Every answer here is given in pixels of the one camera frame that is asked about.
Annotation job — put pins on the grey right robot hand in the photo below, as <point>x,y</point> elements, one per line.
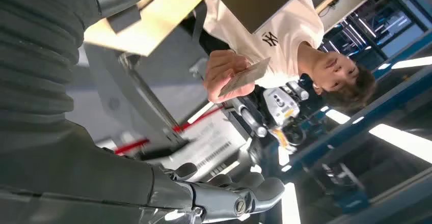
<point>67,182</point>

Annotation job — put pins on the person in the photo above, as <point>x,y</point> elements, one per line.
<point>287,27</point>

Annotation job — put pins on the red floor tape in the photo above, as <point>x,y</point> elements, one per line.
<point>199,118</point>

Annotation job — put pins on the white black humanoid robot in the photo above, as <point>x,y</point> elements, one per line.
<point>280,104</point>

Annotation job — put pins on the white cabinet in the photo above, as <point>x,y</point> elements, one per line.
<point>216,141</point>

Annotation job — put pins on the grey kiosk stand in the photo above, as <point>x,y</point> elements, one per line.
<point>108,87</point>

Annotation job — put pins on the ceiling light panel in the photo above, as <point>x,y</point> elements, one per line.
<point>291,205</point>
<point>405,143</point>
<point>411,62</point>
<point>337,116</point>

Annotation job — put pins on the chrome stanchion post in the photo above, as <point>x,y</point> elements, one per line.
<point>152,97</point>

